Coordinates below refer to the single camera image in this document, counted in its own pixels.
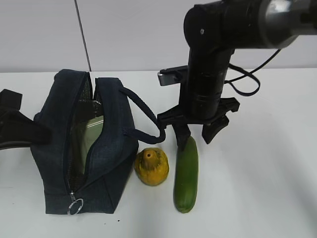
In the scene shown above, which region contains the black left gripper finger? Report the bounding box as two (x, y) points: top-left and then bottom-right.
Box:
(0, 89), (52, 150)

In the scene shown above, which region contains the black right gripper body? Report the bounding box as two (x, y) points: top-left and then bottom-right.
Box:
(157, 98), (240, 129)

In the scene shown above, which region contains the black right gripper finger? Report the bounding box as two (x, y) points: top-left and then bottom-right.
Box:
(201, 113), (229, 144)
(172, 124), (191, 151)

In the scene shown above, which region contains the green cucumber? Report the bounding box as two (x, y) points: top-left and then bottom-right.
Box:
(173, 137), (199, 213)

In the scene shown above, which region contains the yellow papaya half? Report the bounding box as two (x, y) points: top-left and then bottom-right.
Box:
(134, 147), (169, 186)

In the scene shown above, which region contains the dark blue zippered lunch bag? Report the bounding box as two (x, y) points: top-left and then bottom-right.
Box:
(31, 69), (165, 215)

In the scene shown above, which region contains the green lidded glass container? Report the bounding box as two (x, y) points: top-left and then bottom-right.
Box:
(81, 116), (104, 162)

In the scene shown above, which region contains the silver zipper pull ring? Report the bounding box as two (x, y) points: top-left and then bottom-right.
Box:
(67, 198), (84, 216)

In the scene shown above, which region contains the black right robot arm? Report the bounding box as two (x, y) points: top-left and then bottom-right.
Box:
(158, 0), (317, 149)

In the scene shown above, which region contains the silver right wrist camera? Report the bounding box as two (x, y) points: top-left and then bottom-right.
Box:
(157, 65), (188, 86)

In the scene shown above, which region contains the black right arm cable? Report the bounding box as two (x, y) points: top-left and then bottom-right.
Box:
(224, 48), (283, 97)

